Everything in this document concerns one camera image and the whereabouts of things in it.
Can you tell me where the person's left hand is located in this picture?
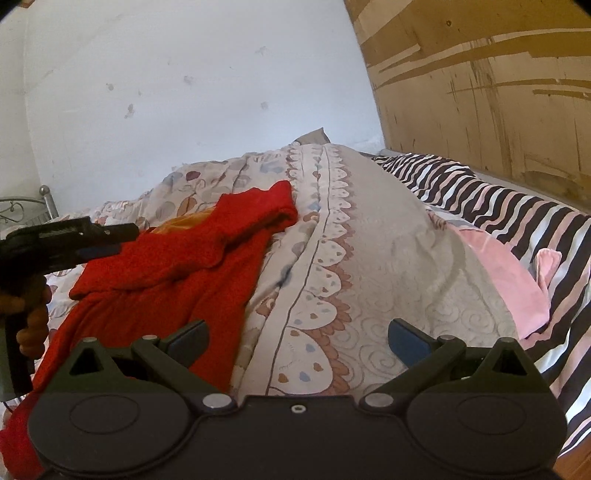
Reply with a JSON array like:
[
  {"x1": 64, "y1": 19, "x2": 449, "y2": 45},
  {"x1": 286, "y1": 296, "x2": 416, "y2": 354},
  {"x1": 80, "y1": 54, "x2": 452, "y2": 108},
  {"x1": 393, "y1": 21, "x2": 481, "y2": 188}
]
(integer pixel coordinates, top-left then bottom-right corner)
[{"x1": 0, "y1": 284, "x2": 51, "y2": 360}]

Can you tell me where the grey pillow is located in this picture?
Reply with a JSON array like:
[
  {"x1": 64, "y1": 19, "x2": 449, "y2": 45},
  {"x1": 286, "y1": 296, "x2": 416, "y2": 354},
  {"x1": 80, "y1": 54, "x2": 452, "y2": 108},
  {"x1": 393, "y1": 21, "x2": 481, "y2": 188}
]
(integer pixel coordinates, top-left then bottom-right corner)
[{"x1": 294, "y1": 128, "x2": 332, "y2": 145}]

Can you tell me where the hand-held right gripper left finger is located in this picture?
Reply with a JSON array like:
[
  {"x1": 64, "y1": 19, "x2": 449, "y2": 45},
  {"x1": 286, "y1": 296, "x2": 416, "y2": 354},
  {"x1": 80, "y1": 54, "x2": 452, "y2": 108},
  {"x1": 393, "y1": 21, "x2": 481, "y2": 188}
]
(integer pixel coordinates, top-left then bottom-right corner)
[{"x1": 69, "y1": 319, "x2": 238, "y2": 414}]

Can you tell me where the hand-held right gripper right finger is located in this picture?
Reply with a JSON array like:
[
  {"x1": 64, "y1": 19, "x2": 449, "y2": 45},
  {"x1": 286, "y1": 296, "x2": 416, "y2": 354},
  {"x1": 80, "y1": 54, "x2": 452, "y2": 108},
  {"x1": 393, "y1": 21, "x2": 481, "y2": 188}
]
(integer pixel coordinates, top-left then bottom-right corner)
[{"x1": 361, "y1": 318, "x2": 542, "y2": 414}]

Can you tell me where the black pink striped bed sheet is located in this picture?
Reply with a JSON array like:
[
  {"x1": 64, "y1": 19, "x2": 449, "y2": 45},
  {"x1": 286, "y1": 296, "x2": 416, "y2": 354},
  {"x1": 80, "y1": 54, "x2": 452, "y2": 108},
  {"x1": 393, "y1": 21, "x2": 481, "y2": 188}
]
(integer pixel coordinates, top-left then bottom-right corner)
[{"x1": 372, "y1": 153, "x2": 591, "y2": 460}]

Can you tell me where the red knit sweater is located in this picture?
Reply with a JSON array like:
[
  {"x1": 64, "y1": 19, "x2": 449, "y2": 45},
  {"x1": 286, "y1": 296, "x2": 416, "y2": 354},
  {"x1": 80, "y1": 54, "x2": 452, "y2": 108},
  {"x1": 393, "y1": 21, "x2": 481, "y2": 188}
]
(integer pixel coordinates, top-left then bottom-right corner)
[{"x1": 0, "y1": 180, "x2": 300, "y2": 480}]

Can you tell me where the floral patterned quilt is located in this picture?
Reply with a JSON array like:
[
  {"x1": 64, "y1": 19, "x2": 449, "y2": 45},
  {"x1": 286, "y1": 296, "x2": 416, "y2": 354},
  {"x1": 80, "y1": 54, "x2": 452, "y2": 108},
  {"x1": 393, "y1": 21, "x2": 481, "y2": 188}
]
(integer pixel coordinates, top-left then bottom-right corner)
[{"x1": 44, "y1": 141, "x2": 522, "y2": 398}]

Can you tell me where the pink cloth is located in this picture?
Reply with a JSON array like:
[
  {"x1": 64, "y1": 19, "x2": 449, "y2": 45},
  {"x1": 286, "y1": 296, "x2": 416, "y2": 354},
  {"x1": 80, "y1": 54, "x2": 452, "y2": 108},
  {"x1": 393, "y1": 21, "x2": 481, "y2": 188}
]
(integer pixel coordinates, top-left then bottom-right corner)
[{"x1": 427, "y1": 207, "x2": 560, "y2": 339}]

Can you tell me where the metal bed frame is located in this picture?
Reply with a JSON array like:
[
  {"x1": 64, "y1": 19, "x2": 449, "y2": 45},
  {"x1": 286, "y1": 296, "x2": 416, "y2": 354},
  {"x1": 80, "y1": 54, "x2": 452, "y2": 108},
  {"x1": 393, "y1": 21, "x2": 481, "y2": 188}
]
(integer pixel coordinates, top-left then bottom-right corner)
[{"x1": 0, "y1": 185, "x2": 60, "y2": 232}]

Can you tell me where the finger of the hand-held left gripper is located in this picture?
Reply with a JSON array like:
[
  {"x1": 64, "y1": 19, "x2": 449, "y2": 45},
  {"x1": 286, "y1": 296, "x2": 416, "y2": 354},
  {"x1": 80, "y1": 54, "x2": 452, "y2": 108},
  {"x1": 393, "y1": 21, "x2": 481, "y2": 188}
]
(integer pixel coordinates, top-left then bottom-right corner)
[
  {"x1": 48, "y1": 244, "x2": 123, "y2": 271},
  {"x1": 46, "y1": 218, "x2": 140, "y2": 244}
]

